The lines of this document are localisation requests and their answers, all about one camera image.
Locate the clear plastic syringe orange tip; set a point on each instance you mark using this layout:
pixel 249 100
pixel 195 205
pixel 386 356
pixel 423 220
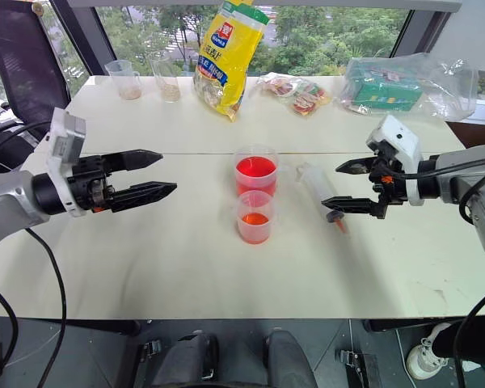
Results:
pixel 321 192

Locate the green box in plastic bag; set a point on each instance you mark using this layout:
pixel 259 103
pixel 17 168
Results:
pixel 392 87

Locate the large cup of red liquid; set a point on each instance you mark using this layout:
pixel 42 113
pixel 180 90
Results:
pixel 255 171

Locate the bag of wrapped candies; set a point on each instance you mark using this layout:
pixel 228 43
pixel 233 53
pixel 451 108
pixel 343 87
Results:
pixel 295 93

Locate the yellow snack bag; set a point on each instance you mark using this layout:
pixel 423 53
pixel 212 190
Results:
pixel 228 60

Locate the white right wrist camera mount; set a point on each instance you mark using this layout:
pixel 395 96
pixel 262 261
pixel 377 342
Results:
pixel 400 147

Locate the small cup of orange liquid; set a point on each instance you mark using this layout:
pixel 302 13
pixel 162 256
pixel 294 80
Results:
pixel 254 220

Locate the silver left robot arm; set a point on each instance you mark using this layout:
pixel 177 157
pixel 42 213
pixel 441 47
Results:
pixel 8 200

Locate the white sneaker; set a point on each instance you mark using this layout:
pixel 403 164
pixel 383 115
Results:
pixel 426 351

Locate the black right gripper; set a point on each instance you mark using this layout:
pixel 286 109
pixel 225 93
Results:
pixel 388 178

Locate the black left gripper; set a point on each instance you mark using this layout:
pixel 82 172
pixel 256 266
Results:
pixel 89 182

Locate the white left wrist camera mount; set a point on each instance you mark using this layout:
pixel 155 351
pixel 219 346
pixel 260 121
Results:
pixel 64 141

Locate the black office chair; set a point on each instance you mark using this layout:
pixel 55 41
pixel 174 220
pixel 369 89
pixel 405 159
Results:
pixel 24 60

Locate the tall clear glass with grains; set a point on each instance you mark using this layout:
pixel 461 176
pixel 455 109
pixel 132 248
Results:
pixel 166 78

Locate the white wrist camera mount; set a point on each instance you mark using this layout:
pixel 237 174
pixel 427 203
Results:
pixel 64 141
pixel 400 147

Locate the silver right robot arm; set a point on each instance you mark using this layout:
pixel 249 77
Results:
pixel 465 182

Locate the dark rounded robot foot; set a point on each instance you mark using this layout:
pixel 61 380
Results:
pixel 289 357
pixel 186 359

